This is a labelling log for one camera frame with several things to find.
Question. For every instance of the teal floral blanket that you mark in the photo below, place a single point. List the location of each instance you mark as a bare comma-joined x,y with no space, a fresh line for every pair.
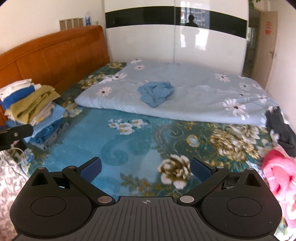
92,139

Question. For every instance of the light blue garment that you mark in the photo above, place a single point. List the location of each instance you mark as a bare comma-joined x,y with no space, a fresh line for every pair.
155,93

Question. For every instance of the light blue floral quilt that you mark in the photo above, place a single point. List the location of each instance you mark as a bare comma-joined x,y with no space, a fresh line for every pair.
196,99

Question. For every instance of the orange wooden headboard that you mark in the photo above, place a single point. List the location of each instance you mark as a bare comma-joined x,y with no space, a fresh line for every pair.
57,58

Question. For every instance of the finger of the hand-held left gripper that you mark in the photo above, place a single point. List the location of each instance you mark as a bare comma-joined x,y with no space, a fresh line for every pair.
16,134

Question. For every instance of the stack of clothes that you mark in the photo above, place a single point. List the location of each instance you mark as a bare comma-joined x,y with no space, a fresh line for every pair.
30,104

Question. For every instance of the beige door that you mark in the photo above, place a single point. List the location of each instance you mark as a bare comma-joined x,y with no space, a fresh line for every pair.
263,58

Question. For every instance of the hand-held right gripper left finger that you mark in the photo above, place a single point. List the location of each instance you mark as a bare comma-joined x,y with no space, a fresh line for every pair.
92,169

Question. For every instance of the red door decoration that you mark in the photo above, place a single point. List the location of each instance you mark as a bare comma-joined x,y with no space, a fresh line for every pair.
268,27

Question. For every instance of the white wardrobe with black stripe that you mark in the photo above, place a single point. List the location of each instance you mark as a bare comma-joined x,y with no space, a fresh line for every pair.
143,44

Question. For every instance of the brown wall panel strip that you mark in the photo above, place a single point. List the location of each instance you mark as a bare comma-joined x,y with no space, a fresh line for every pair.
70,23

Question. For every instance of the pink garment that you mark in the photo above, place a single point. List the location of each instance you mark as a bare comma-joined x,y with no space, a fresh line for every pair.
279,176

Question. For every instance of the blue bottle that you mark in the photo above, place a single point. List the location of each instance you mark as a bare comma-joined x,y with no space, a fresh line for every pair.
87,20

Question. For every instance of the dark garment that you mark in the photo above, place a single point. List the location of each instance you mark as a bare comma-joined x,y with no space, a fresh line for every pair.
279,129

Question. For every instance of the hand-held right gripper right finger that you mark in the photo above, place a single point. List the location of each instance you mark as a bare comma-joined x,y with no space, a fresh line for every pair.
200,171

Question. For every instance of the grey patterned cloth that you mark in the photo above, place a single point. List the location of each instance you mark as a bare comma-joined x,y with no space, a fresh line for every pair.
9,190

